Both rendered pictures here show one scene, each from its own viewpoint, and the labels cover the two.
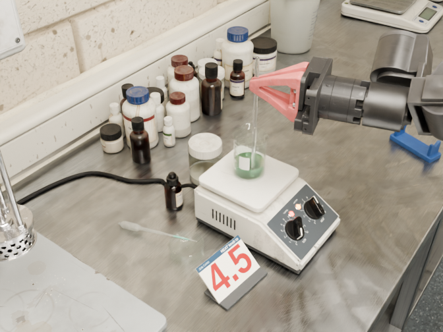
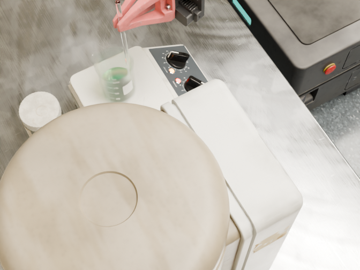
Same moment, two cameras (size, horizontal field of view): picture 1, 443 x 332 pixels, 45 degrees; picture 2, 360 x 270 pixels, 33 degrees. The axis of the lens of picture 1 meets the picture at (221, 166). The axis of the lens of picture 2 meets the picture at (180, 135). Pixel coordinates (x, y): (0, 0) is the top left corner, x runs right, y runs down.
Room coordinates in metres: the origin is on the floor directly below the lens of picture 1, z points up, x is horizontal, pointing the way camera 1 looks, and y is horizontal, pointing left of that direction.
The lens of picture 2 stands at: (0.39, 0.32, 1.61)
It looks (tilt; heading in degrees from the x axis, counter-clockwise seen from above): 64 degrees down; 295
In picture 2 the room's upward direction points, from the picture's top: 1 degrees counter-clockwise
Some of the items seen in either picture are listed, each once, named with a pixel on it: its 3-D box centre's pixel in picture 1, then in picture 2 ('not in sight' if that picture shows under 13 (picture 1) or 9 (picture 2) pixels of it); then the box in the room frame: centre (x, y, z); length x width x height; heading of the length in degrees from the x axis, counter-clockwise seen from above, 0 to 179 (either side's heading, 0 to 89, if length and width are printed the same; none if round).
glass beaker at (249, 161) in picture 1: (249, 152); (114, 75); (0.66, -0.04, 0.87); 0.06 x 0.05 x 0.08; 6
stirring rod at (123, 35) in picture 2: (254, 121); (125, 49); (0.64, -0.05, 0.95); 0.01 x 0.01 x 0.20
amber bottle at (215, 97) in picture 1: (211, 88); not in sight; (0.98, 0.02, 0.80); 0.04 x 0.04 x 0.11
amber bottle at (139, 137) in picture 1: (139, 139); not in sight; (0.81, 0.15, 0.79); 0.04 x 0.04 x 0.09
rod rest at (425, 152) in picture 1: (416, 140); not in sight; (0.85, -0.38, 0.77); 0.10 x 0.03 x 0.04; 35
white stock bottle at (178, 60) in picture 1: (180, 79); not in sight; (1.03, 0.09, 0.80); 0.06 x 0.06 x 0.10
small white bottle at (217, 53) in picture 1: (220, 56); not in sight; (1.15, 0.00, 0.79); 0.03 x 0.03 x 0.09
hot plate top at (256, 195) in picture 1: (248, 176); (122, 91); (0.65, -0.04, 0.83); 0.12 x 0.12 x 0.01; 53
